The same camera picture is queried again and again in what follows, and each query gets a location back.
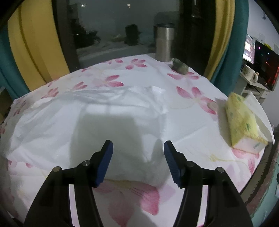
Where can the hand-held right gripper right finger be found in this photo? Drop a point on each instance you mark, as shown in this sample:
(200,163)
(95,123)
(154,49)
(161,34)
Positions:
(172,165)

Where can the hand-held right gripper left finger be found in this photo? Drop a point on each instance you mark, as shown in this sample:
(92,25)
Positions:
(104,163)

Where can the white shirt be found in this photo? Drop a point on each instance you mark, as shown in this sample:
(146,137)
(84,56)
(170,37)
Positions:
(87,128)

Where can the floral bed sheet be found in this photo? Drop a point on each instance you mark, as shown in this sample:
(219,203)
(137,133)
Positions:
(191,122)

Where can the yellow tissue pack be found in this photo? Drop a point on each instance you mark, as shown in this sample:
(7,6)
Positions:
(244,122)

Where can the grey-green lump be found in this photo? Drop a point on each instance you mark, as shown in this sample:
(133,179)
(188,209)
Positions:
(179,66)

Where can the white desk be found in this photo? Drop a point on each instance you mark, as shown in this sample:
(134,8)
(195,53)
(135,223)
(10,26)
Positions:
(250,89)

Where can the white mug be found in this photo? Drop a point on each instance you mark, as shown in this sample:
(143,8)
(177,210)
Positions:
(248,73)

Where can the steel tumbler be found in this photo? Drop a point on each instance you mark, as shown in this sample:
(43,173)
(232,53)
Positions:
(164,43)

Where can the teal curtain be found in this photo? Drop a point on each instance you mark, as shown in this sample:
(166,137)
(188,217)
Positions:
(237,43)
(11,72)

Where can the glass window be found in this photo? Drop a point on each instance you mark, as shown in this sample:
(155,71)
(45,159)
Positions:
(122,28)

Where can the yellow curtain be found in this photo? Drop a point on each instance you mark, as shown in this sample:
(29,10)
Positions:
(220,37)
(37,43)

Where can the dark computer monitor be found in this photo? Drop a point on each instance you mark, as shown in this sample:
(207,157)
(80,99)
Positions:
(267,65)

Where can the bright computer monitor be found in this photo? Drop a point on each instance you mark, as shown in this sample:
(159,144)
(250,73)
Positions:
(249,49)

